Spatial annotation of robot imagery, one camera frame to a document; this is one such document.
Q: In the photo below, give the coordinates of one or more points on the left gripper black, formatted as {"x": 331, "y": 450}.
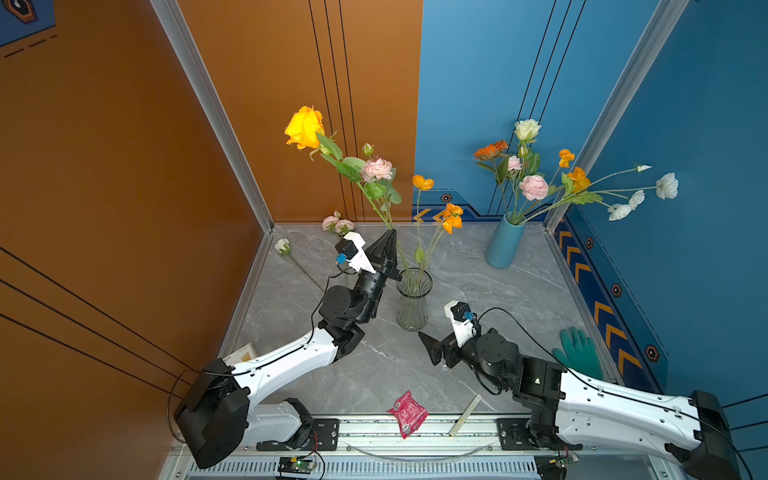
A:
{"x": 379, "y": 249}

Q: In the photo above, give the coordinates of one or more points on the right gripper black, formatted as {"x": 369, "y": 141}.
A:
{"x": 436, "y": 349}

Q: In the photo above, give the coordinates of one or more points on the clear glass vase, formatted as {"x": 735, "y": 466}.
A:
{"x": 412, "y": 311}

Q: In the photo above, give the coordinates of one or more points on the white pink bud stem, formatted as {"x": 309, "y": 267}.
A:
{"x": 284, "y": 248}

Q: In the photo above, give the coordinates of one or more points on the teal ceramic vase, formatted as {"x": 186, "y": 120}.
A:
{"x": 504, "y": 243}

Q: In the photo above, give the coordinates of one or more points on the yellow rose pink spray stem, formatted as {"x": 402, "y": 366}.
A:
{"x": 372, "y": 175}

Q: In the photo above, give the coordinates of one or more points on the orange gerbera daisy stem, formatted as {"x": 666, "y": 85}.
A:
{"x": 494, "y": 158}

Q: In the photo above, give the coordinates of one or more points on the pink ranunculus stem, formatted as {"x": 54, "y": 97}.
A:
{"x": 528, "y": 185}

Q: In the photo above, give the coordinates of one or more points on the cream white rose stem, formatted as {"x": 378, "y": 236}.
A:
{"x": 527, "y": 133}

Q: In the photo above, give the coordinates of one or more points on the yellow orange poppy stem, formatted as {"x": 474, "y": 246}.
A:
{"x": 576, "y": 183}

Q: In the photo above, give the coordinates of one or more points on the white pink peony stem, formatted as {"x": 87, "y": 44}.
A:
{"x": 618, "y": 202}

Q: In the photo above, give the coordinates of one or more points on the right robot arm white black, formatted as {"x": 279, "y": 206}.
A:
{"x": 570, "y": 409}

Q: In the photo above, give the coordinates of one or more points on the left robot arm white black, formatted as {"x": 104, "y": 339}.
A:
{"x": 225, "y": 407}

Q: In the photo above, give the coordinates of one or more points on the pale wooden stick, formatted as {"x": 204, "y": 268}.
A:
{"x": 469, "y": 410}

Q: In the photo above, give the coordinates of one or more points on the pink snack packet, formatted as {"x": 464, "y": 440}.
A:
{"x": 410, "y": 415}

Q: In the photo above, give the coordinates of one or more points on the green rubber glove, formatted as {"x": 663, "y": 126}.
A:
{"x": 578, "y": 352}

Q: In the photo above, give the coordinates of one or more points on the right circuit board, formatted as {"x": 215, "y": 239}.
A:
{"x": 555, "y": 467}

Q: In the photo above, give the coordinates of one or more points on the red white bandage box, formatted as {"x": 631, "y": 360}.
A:
{"x": 243, "y": 354}

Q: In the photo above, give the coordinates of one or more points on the left green circuit board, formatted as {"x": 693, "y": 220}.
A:
{"x": 296, "y": 467}

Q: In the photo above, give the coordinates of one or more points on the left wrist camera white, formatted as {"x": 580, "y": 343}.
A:
{"x": 350, "y": 250}

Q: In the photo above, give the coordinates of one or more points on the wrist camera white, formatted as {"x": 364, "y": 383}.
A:
{"x": 350, "y": 250}
{"x": 463, "y": 321}

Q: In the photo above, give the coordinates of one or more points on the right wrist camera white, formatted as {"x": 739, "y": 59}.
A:
{"x": 463, "y": 321}

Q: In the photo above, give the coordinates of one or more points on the aluminium front rail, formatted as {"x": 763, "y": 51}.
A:
{"x": 371, "y": 447}

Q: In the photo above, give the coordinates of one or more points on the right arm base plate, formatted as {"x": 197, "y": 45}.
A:
{"x": 513, "y": 435}

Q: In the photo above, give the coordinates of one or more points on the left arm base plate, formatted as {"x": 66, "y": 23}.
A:
{"x": 322, "y": 435}

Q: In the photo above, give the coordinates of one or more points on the left aluminium corner post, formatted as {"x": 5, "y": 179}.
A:
{"x": 177, "y": 31}

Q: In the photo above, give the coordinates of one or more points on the aluminium corner post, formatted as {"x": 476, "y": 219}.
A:
{"x": 610, "y": 49}
{"x": 177, "y": 31}

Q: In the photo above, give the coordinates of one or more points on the right aluminium corner post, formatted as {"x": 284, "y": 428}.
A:
{"x": 610, "y": 49}

